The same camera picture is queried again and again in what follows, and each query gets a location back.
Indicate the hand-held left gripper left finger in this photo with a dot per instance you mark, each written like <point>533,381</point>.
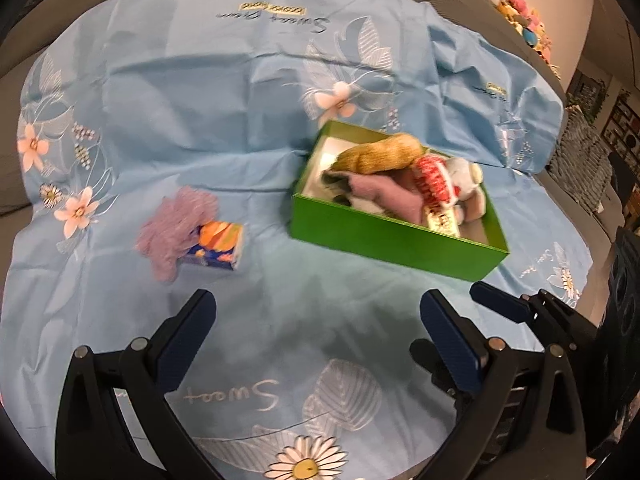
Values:
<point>185,340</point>

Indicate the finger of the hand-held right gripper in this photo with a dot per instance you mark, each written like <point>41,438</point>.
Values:
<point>500,300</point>
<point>425,360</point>

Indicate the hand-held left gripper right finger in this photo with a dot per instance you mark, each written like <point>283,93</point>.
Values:
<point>450,340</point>

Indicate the green cardboard box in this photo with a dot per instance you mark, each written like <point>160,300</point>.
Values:
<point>390,245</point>

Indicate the light blue plush toy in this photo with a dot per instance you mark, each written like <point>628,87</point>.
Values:
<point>465,175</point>

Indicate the mauve fluffy towel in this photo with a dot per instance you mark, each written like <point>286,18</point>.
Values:
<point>390,195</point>

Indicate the yellow cookie plush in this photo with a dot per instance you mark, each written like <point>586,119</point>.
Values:
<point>385,155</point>

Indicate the orange and blue tissue packet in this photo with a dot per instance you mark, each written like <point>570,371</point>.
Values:
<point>215,242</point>

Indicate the purple mesh bath pouf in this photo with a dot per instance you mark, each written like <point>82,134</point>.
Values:
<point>170,230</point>

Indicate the light blue floral cloth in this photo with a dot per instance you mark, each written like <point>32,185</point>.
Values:
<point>200,85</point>

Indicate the pile of plush toys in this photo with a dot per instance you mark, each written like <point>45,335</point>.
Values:
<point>520,10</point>

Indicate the wall photo collage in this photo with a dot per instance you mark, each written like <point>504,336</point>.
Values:
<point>622,125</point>

